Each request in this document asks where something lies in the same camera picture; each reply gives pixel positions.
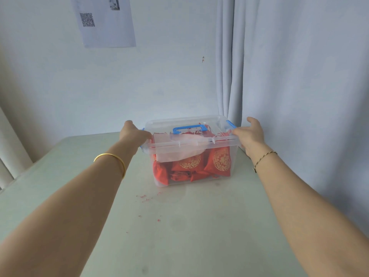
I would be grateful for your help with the grey curtain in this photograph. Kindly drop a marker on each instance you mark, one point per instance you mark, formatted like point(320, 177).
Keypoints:
point(302, 69)

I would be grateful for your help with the person's right forearm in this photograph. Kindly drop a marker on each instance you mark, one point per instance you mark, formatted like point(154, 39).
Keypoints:
point(305, 219)

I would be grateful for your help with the person's left forearm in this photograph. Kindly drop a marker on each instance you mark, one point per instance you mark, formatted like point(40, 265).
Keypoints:
point(57, 216)

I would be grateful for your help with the red pouches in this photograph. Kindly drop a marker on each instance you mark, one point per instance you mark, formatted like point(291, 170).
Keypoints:
point(222, 161)

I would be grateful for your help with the person's right hand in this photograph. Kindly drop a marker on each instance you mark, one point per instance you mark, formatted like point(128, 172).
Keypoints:
point(252, 135)

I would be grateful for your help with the white vertical blinds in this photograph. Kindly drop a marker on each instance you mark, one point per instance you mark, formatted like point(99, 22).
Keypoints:
point(11, 147)

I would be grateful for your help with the gold bangle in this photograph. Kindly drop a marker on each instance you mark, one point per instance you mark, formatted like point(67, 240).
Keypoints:
point(109, 154)

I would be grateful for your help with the white paper sheet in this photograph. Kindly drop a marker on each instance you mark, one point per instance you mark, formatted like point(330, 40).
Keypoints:
point(109, 28)

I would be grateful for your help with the clear plastic storage box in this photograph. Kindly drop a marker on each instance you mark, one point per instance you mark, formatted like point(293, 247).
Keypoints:
point(234, 167)

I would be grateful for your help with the person's left hand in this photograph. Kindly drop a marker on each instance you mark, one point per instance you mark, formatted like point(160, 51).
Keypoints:
point(132, 134)

